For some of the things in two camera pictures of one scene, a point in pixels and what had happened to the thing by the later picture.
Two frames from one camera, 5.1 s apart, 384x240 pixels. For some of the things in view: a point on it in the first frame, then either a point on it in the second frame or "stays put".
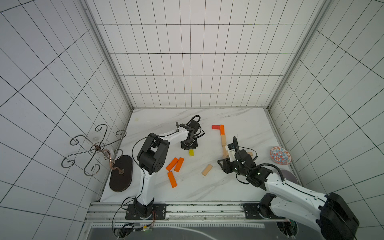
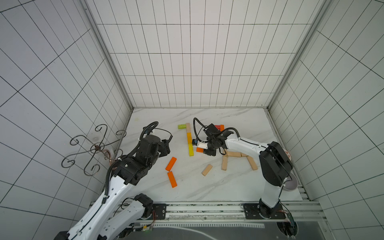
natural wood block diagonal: [207, 170] stays put
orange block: [173, 163] stays put
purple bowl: [289, 176] stays put
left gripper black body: [189, 143] -> [163, 149]
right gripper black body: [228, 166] -> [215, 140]
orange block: [172, 179] stays put
